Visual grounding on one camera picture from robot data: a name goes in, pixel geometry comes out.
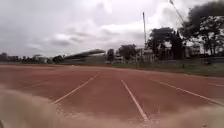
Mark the slanted pole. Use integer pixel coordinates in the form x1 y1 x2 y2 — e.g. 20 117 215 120
168 0 186 24

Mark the row of distant buildings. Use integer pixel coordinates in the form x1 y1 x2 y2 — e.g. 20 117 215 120
0 52 54 65

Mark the roofed grandstand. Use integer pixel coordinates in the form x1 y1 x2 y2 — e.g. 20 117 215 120
62 48 108 65

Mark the red running track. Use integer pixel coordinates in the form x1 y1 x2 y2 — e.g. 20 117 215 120
0 64 224 128

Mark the dark fence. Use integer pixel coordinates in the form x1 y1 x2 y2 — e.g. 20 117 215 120
181 55 224 66

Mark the tall thin pole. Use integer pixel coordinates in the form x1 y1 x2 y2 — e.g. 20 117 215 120
142 11 148 49

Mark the pale building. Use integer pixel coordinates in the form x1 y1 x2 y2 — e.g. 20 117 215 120
134 46 156 63

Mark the large dark tree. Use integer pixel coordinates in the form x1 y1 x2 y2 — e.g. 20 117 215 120
179 0 224 58

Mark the grass strip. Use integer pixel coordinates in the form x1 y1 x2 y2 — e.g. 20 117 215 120
66 61 224 78

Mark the small dark tree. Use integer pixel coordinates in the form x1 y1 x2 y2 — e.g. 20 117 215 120
106 48 116 64

